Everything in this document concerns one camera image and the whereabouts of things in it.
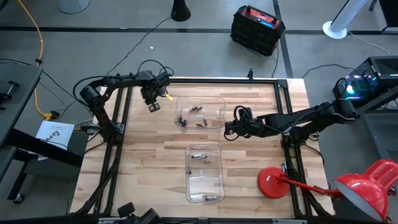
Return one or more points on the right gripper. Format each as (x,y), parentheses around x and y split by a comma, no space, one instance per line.
(248,126)

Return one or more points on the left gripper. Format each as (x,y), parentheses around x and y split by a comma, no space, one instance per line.
(152,95)

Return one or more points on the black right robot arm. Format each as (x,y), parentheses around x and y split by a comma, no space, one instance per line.
(311,119)

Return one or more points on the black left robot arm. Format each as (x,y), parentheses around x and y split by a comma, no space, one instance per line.
(124,82)

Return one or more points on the small yellow tag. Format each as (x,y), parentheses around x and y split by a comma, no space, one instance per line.
(169,97)

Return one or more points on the clear plastic bin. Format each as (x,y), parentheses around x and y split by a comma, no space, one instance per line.
(214,105)
(205,183)

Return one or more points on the black power adapter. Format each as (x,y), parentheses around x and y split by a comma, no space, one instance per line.
(90,128)

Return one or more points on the red desk lamp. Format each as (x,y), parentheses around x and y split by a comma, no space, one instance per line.
(273,183)

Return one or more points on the black red tool case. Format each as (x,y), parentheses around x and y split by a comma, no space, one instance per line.
(255,34)

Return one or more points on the white printed paper sheet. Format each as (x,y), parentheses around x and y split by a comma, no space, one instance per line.
(59,130)

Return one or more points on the black cone stand base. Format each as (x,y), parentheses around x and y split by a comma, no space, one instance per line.
(180,12)

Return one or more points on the grey round stand base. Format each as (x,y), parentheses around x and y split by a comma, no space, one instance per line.
(73,6)

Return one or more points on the dark grey side table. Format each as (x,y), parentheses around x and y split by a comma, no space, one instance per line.
(15,118)

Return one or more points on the white tower fan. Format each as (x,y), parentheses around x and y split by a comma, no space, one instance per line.
(334,31)

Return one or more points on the black desktop computer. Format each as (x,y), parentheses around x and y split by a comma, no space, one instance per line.
(382,67)

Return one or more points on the black aluminium table frame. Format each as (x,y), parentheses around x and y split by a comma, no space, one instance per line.
(217,81)

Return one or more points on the small black post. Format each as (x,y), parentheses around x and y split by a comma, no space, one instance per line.
(250,74)

